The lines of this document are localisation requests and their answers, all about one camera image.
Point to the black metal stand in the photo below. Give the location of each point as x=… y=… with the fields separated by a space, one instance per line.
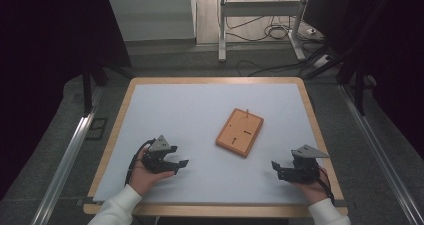
x=87 y=91
x=359 y=91

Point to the white table mat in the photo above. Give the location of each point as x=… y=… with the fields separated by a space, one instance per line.
x=200 y=118

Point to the person's right hand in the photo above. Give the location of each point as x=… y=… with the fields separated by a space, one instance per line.
x=315 y=191

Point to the white metal desk frame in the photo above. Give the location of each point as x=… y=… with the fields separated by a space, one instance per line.
x=260 y=9

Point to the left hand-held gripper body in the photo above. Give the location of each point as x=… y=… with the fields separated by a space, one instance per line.
x=156 y=160

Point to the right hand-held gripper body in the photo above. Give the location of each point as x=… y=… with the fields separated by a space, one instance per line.
x=303 y=171

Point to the aluminium rail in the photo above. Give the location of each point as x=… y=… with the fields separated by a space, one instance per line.
x=383 y=151
x=66 y=165

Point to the person's left hand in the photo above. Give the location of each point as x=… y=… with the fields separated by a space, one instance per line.
x=143 y=178

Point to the black floor plate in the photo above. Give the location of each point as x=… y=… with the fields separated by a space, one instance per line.
x=96 y=129

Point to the white power strip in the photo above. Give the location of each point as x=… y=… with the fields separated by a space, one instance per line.
x=321 y=61

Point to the dark curtain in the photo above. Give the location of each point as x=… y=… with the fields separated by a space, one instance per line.
x=393 y=51
x=43 y=68

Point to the orange wooden picture frame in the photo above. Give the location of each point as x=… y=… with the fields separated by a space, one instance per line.
x=240 y=133

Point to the white cabinet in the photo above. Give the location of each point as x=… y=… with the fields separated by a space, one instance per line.
x=153 y=15

